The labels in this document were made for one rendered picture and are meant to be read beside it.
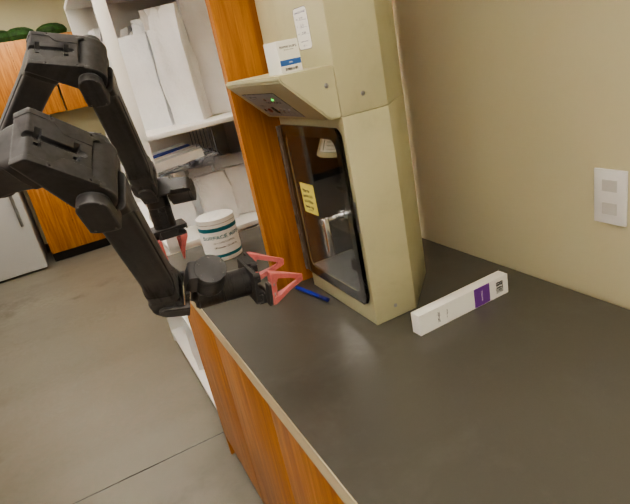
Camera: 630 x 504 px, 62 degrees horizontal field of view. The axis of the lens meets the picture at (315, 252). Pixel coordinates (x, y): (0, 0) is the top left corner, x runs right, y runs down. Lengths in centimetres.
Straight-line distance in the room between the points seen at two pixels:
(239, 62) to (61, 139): 76
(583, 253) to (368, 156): 53
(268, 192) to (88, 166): 79
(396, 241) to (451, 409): 40
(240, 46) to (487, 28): 58
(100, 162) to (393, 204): 66
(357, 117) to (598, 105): 46
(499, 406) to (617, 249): 46
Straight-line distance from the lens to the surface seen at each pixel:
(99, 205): 68
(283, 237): 145
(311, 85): 104
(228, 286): 102
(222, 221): 178
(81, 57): 106
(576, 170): 125
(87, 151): 70
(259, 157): 139
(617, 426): 95
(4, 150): 68
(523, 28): 128
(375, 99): 111
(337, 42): 107
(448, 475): 85
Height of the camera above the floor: 154
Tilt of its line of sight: 21 degrees down
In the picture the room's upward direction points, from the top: 12 degrees counter-clockwise
